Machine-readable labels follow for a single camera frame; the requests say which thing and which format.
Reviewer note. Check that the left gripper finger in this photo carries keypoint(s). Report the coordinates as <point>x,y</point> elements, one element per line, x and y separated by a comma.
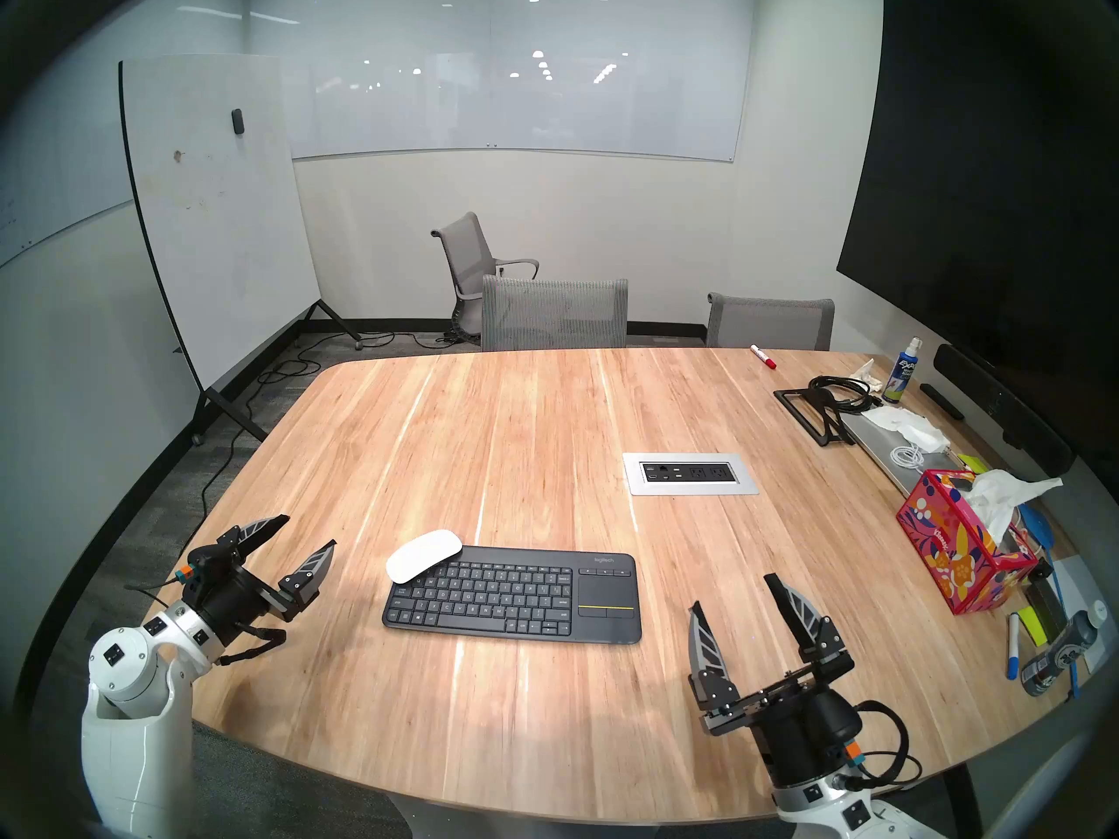
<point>308,579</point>
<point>253,536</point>

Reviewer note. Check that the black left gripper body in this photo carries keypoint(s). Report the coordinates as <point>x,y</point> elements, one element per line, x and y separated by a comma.
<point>225,594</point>

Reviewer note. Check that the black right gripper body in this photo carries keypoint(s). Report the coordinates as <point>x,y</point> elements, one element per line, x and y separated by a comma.
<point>800,728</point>

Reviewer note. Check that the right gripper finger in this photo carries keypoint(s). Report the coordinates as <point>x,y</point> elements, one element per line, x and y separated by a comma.
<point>804,617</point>
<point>706,658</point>

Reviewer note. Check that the white computer mouse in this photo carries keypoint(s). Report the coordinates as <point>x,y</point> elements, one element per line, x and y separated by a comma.
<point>424,555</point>

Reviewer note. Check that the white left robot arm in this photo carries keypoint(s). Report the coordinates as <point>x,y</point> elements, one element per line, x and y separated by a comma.
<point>131,741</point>

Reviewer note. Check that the red floral tissue box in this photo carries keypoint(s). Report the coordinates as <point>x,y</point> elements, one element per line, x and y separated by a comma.
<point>953,544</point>

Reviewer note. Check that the silver closed laptop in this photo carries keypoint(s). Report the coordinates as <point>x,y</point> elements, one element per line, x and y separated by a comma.
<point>879,454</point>

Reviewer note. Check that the silver table power outlet panel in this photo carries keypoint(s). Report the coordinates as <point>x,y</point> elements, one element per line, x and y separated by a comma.
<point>691,474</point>

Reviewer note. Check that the black laptop stand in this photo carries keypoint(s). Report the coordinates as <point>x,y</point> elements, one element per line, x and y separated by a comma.
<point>809,413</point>

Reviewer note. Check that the blue whiteboard marker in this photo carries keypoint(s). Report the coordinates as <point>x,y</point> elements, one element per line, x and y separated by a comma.
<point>1013,645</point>

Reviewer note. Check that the large crumpled white tissue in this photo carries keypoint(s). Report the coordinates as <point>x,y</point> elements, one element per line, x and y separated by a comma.
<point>909,425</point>

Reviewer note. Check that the yellow sticky note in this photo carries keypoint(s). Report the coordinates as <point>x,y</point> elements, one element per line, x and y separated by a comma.
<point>972,463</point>

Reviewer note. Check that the white facial tissue sheet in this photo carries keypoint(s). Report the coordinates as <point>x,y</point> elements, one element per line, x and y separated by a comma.
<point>1005,495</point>

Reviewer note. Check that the blue plastic object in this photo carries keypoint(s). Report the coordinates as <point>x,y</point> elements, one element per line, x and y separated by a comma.
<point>1037,525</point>

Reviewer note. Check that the small crumpled white tissue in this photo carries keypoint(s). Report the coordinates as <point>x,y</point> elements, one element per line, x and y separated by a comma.
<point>865,371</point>

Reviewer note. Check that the black remote control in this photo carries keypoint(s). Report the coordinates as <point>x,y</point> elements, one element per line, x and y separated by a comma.
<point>942,402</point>

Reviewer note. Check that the whiteboard cleaner spray bottle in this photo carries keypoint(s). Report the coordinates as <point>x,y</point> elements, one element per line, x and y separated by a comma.
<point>900,376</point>

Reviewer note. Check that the red whiteboard marker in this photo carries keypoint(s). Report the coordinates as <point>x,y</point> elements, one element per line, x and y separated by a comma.
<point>762,357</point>

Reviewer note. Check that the white paper sheet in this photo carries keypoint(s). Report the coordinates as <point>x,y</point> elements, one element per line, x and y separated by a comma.
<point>1082,588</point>

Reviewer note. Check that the black video conference bar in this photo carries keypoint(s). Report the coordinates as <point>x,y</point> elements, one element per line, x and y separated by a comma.
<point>1005,409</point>

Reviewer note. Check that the grey mesh office chair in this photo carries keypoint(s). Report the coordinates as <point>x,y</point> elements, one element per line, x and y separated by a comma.
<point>769,323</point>
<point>552,315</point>

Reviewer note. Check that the rolling whiteboard on black stand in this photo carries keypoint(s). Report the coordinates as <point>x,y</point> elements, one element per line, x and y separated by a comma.
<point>218,217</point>

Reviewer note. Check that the grey armrest office chair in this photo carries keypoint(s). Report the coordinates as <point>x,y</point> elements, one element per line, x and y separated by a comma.
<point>463,252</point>

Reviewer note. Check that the large black TV screen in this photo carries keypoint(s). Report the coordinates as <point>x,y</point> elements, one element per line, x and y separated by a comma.
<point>979,190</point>

